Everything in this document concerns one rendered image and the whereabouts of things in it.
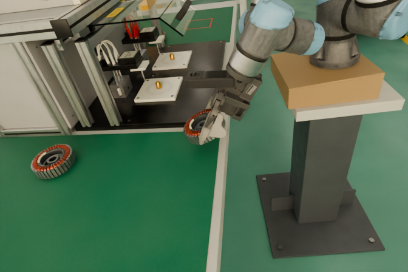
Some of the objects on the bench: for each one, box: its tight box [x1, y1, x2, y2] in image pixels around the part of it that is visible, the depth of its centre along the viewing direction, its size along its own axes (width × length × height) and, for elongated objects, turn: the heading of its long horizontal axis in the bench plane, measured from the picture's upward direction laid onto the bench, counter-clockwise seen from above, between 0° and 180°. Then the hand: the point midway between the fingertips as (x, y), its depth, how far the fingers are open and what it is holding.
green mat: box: [0, 131, 220, 272], centre depth 67 cm, size 94×61×1 cm, turn 94°
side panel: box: [0, 43, 75, 138], centre depth 85 cm, size 28×3×32 cm, turn 94°
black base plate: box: [74, 40, 226, 131], centre depth 113 cm, size 47×64×2 cm
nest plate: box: [152, 50, 192, 70], centre depth 121 cm, size 15×15×1 cm
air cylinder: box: [109, 75, 133, 98], centre depth 103 cm, size 5×8×6 cm
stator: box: [31, 144, 76, 179], centre depth 79 cm, size 11×11×4 cm
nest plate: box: [134, 77, 183, 103], centre depth 102 cm, size 15×15×1 cm
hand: (201, 125), depth 74 cm, fingers closed on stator, 13 cm apart
